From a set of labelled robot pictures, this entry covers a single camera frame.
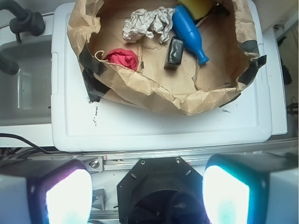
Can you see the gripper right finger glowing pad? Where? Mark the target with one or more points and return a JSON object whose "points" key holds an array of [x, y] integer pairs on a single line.
{"points": [[252, 188]]}

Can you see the brown paper bag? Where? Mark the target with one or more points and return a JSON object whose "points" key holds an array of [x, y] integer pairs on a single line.
{"points": [[95, 28]]}

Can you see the small black box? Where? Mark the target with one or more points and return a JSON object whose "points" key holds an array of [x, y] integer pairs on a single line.
{"points": [[174, 53]]}

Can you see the blue plastic bottle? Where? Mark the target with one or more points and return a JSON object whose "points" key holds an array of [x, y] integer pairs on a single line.
{"points": [[185, 28]]}

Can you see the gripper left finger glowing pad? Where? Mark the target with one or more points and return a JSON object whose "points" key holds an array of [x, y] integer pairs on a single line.
{"points": [[45, 192]]}

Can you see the yellow sponge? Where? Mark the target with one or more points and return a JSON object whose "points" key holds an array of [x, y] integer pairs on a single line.
{"points": [[197, 9]]}

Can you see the aluminium rail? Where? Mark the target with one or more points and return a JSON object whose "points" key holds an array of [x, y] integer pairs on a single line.
{"points": [[197, 156]]}

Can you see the white plastic lid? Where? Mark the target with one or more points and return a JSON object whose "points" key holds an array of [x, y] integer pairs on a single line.
{"points": [[79, 125]]}

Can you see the crumpled red cloth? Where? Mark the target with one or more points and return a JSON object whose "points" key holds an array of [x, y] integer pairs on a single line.
{"points": [[123, 57]]}

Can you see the black octagonal mount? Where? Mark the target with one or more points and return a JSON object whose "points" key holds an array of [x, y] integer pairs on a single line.
{"points": [[161, 191]]}

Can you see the crumpled white paper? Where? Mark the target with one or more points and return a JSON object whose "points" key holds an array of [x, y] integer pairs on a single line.
{"points": [[148, 23]]}

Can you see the clear plastic bin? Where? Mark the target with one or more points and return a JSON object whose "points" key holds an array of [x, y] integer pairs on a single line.
{"points": [[25, 98]]}

